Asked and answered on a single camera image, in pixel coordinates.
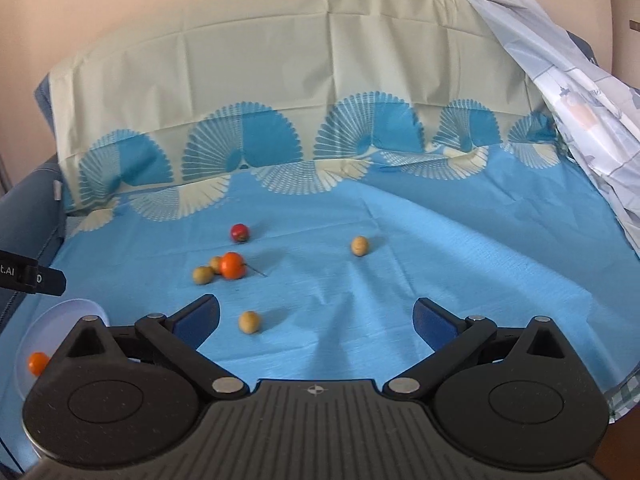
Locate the pale printed blanket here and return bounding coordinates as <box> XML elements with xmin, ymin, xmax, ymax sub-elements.
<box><xmin>452</xmin><ymin>0</ymin><xmax>640</xmax><ymax>261</ymax></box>

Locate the blue fan-print bed sheet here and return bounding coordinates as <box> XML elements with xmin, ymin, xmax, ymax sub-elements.
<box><xmin>0</xmin><ymin>0</ymin><xmax>640</xmax><ymax>466</ymax></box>

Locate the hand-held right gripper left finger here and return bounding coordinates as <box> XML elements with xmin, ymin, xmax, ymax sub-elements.
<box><xmin>65</xmin><ymin>294</ymin><xmax>249</xmax><ymax>401</ymax></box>

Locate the plaid cloth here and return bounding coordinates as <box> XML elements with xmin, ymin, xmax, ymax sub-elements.
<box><xmin>606</xmin><ymin>360</ymin><xmax>640</xmax><ymax>417</ymax></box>

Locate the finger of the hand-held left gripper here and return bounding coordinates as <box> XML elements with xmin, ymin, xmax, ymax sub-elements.
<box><xmin>26</xmin><ymin>259</ymin><xmax>67</xmax><ymax>297</ymax></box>

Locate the mandarin orange with stem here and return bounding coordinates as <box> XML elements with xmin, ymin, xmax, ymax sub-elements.
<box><xmin>219</xmin><ymin>252</ymin><xmax>268</xmax><ymax>281</ymax></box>

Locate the light blue plate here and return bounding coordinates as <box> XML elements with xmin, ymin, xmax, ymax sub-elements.
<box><xmin>14</xmin><ymin>298</ymin><xmax>110</xmax><ymax>403</ymax></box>

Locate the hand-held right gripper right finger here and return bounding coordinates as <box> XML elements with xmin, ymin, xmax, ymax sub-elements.
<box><xmin>382</xmin><ymin>297</ymin><xmax>568</xmax><ymax>396</ymax></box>

